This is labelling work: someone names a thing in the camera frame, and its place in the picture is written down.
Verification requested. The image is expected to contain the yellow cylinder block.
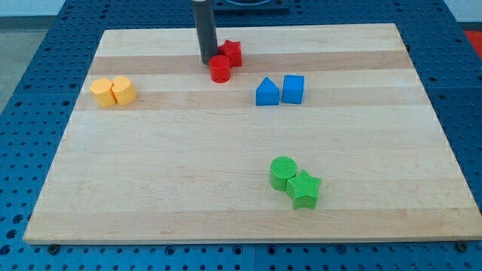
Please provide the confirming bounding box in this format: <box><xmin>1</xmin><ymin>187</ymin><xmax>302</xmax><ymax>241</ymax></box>
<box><xmin>112</xmin><ymin>76</ymin><xmax>137</xmax><ymax>105</ymax></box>

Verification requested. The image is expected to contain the green cylinder block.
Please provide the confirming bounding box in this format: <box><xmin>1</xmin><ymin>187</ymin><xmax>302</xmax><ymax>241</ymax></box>
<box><xmin>270</xmin><ymin>157</ymin><xmax>297</xmax><ymax>191</ymax></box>

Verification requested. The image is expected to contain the blue triangular prism block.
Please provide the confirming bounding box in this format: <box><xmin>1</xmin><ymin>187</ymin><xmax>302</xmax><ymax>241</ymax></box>
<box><xmin>255</xmin><ymin>78</ymin><xmax>280</xmax><ymax>106</ymax></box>

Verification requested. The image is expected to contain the yellow hexagon block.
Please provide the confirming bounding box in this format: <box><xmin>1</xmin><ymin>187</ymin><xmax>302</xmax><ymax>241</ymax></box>
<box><xmin>90</xmin><ymin>78</ymin><xmax>117</xmax><ymax>107</ymax></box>

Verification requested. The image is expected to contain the blue cube block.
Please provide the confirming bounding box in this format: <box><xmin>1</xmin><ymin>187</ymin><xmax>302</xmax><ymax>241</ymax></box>
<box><xmin>282</xmin><ymin>75</ymin><xmax>304</xmax><ymax>105</ymax></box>

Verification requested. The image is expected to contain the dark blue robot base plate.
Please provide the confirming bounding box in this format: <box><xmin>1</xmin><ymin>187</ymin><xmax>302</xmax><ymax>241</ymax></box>
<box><xmin>212</xmin><ymin>0</ymin><xmax>291</xmax><ymax>12</ymax></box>

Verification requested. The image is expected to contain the light wooden board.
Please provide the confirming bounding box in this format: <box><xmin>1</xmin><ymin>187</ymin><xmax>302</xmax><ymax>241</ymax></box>
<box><xmin>23</xmin><ymin>23</ymin><xmax>481</xmax><ymax>245</ymax></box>

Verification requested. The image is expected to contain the red cylinder block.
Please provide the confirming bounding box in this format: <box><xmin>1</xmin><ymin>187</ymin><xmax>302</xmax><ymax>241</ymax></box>
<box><xmin>209</xmin><ymin>55</ymin><xmax>230</xmax><ymax>84</ymax></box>

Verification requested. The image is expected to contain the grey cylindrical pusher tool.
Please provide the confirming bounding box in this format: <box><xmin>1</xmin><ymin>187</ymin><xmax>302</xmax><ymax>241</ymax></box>
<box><xmin>191</xmin><ymin>0</ymin><xmax>218</xmax><ymax>65</ymax></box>

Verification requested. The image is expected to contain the red star block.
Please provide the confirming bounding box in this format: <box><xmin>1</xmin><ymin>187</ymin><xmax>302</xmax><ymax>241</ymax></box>
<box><xmin>218</xmin><ymin>40</ymin><xmax>243</xmax><ymax>67</ymax></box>

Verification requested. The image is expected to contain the green star block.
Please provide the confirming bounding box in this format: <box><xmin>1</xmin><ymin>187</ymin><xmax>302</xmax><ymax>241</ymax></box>
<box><xmin>285</xmin><ymin>169</ymin><xmax>322</xmax><ymax>209</ymax></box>

